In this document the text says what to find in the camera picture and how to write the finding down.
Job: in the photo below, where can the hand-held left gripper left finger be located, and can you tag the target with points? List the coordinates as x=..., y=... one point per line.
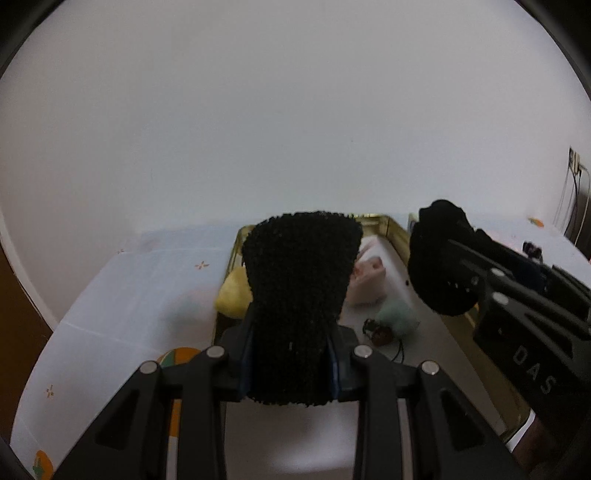
x=231, y=369

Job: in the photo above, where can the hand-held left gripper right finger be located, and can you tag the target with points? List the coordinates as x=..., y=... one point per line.
x=346, y=374

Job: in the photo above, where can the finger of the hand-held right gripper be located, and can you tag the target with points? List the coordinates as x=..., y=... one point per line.
x=503, y=286
x=568, y=286

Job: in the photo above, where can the purple scrunchie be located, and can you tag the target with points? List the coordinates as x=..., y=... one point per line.
x=532, y=250

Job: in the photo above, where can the yellow cloth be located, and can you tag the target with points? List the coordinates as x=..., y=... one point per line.
x=233, y=295

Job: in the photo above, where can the black studded cloth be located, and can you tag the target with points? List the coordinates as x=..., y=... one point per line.
x=434, y=258

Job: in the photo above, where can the rectangular gold tin tray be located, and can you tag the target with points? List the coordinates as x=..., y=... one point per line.
x=438, y=332

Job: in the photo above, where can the pink sock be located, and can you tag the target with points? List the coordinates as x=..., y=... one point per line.
x=367, y=281

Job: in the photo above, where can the black knit cloth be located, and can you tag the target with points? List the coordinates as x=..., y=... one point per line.
x=300, y=286

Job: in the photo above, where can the person's right forearm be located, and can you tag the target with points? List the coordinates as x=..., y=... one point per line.
x=531, y=438

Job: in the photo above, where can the white persimmon print tablecloth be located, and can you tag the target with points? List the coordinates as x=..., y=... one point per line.
x=115, y=300

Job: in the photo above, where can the white wall outlet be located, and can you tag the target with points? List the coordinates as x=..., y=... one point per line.
x=574, y=159

